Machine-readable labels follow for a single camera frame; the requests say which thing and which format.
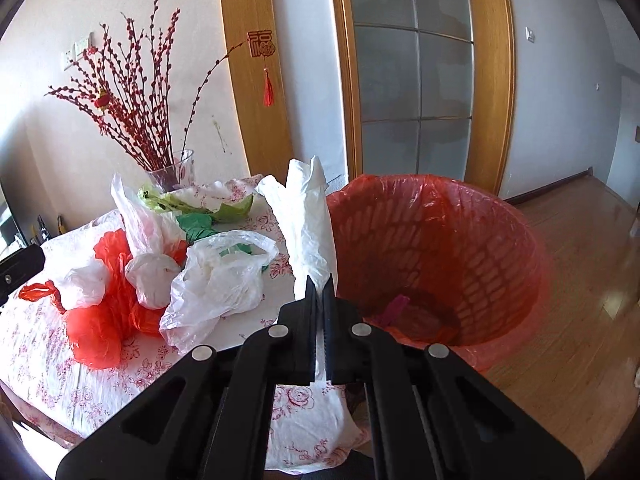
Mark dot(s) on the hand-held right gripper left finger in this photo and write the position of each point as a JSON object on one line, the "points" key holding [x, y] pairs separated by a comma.
{"points": [[299, 345]]}

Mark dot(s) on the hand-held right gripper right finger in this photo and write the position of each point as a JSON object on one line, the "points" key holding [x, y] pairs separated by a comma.
{"points": [[340, 345]]}

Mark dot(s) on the large clear white plastic bag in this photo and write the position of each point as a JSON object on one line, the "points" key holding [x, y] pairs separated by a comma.
{"points": [[215, 290]]}

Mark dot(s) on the red plastic bag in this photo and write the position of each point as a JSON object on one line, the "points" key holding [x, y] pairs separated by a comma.
{"points": [[110, 320]]}

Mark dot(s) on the long white plastic bag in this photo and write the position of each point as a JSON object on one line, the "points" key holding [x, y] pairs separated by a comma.
{"points": [[310, 220]]}

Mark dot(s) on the wastebasket with red liner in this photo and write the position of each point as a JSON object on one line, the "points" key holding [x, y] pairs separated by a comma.
{"points": [[450, 240]]}

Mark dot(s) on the small white plastic bag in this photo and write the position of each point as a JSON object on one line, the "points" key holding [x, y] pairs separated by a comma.
{"points": [[82, 282]]}

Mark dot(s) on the pink wrapper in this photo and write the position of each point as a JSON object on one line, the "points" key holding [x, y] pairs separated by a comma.
{"points": [[394, 310]]}

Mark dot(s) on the tall translucent white plastic bag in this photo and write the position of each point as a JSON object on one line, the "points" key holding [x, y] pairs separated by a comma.
{"points": [[142, 230]]}

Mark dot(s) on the green lettuce leaf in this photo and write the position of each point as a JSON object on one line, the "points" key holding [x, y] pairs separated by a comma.
{"points": [[227, 212]]}

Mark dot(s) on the green plastic bag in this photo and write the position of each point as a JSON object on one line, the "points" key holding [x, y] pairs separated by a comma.
{"points": [[200, 227]]}

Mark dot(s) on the glass vase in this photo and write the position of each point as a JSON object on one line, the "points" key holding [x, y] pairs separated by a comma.
{"points": [[172, 175]]}

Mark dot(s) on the small red lantern ornament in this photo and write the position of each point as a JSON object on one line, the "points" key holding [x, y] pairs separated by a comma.
{"points": [[102, 101]]}

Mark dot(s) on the red berry branches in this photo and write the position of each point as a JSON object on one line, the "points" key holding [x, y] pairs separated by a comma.
{"points": [[137, 110]]}

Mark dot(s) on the frosted glass sliding door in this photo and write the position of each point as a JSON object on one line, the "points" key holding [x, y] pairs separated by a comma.
{"points": [[415, 75]]}

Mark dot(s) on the red hanging tassel ornament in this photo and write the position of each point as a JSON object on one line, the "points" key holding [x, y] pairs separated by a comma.
{"points": [[261, 44]]}

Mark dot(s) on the white wall outlet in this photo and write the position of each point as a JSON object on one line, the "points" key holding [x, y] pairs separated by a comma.
{"points": [[81, 50], [68, 62]]}

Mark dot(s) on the wooden wall trim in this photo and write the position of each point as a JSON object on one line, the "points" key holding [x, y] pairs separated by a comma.
{"points": [[255, 110]]}

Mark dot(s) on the wooden door frame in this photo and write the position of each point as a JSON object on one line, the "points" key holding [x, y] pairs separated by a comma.
{"points": [[492, 85]]}

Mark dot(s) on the white wall switch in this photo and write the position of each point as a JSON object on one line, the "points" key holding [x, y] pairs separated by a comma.
{"points": [[530, 35]]}

